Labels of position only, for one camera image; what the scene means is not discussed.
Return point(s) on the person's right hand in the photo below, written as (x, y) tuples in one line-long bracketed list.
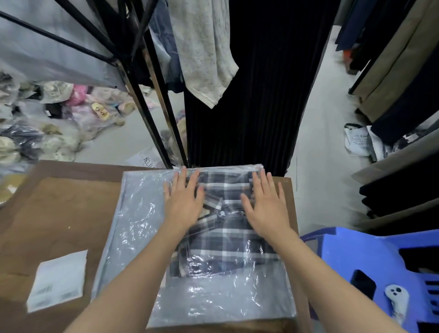
[(269, 216)]

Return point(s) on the person's left hand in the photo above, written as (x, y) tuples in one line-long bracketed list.
[(181, 209)]

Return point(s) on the person's right little finger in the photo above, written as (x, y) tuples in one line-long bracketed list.
[(282, 194)]

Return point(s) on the person's left thumb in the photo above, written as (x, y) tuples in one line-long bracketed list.
[(201, 199)]

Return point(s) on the person's left middle finger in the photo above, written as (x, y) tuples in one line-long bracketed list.
[(183, 180)]

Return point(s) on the person's right middle finger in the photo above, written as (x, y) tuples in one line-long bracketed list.
[(265, 183)]

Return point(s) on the person's right thumb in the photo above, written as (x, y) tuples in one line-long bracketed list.
[(247, 205)]

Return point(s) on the person's left little finger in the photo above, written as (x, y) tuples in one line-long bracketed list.
[(167, 192)]

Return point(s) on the clear plastic garment bag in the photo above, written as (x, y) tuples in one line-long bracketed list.
[(137, 219)]

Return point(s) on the person's right forearm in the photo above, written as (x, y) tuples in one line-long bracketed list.
[(329, 284)]

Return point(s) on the person's left forearm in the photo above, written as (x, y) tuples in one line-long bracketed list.
[(137, 281)]

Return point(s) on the white paper sheet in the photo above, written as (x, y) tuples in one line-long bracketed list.
[(147, 159)]

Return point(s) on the folded plaid shirt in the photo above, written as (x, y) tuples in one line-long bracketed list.
[(223, 243)]

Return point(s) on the black metal clothes rack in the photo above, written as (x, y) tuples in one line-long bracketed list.
[(147, 113)]

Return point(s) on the white printed plastic bag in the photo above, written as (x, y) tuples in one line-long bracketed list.
[(357, 140)]

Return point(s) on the black pleated hanging garment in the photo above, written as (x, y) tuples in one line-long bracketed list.
[(260, 89)]

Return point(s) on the blue plastic stool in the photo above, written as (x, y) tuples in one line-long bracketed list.
[(380, 254)]

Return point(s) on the black smartphone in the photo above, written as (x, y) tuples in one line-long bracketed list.
[(363, 284)]

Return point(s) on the blue denim hanging garment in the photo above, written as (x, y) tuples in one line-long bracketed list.
[(168, 48)]

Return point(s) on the white speckled hanging garment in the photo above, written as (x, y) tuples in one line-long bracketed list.
[(205, 48)]

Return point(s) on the pile of bagged garments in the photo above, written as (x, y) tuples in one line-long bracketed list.
[(51, 120)]

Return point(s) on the white label sheet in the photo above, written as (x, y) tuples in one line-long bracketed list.
[(57, 281)]

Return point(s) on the white handheld controller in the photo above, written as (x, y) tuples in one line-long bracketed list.
[(398, 300)]

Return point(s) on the beige hanging coat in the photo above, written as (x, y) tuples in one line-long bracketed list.
[(394, 65)]

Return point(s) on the navy hanging garment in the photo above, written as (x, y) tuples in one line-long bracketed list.
[(356, 20)]

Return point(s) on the grey hanging cover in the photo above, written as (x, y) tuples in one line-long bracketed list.
[(41, 44)]

